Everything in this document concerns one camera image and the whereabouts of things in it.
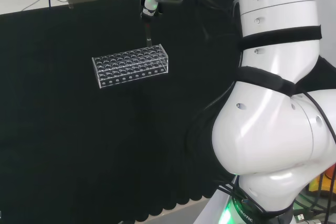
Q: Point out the yellow stop button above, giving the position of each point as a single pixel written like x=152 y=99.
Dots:
x=324 y=179

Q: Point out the silver USB plug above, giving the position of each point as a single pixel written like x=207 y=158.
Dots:
x=300 y=217

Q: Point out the clear glass test tube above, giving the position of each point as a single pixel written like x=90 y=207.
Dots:
x=148 y=33

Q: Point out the clear plastic test tube rack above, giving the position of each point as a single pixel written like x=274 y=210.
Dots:
x=126 y=69

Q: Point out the black bench cloth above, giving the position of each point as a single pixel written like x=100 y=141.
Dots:
x=78 y=129

